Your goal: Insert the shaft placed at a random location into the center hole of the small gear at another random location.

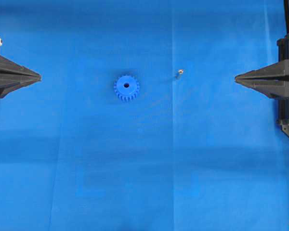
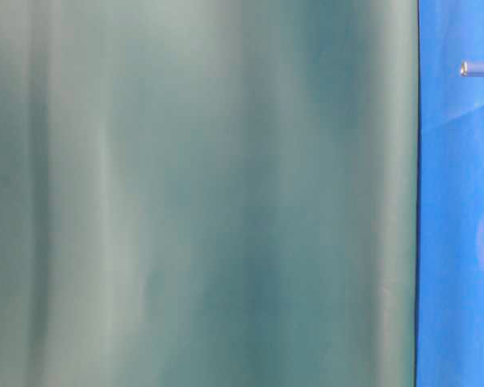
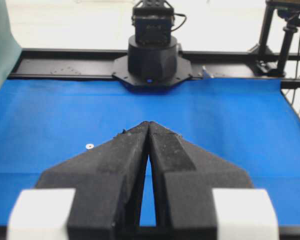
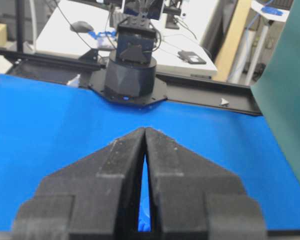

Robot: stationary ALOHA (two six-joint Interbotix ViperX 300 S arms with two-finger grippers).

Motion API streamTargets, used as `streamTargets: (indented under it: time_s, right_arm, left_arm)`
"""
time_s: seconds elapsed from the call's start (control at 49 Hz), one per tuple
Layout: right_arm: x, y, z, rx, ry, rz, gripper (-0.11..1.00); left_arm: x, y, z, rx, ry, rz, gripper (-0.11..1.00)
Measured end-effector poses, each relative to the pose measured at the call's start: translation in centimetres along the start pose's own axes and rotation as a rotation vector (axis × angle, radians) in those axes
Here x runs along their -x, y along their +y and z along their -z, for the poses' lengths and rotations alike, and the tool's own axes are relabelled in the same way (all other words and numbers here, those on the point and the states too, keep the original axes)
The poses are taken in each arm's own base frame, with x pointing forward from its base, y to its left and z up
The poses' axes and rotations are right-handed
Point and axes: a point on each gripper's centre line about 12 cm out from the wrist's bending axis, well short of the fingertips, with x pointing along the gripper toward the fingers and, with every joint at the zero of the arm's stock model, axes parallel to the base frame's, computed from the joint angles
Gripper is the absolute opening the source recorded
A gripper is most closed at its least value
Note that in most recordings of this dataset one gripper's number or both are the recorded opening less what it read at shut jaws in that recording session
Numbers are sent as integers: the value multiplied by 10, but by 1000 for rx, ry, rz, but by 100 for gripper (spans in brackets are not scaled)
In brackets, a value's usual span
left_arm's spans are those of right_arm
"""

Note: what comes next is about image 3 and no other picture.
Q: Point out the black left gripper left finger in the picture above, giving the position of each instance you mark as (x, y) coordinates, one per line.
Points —
(108, 182)

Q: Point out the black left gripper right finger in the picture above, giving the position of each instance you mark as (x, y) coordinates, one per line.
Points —
(183, 176)

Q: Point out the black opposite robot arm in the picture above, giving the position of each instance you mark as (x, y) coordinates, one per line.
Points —
(147, 183)

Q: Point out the small silver washer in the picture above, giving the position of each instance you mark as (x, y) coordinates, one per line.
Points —
(89, 146)

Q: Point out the blue cloth mat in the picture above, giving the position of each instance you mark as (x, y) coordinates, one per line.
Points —
(247, 122)

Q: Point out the teal backdrop curtain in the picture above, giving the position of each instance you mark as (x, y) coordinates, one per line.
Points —
(10, 50)

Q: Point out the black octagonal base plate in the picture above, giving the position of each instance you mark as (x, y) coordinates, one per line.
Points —
(152, 81)

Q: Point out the black aluminium frame rail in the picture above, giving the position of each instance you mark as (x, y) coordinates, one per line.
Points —
(111, 65)

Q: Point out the black vertical frame post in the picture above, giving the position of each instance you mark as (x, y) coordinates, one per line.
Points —
(261, 49)

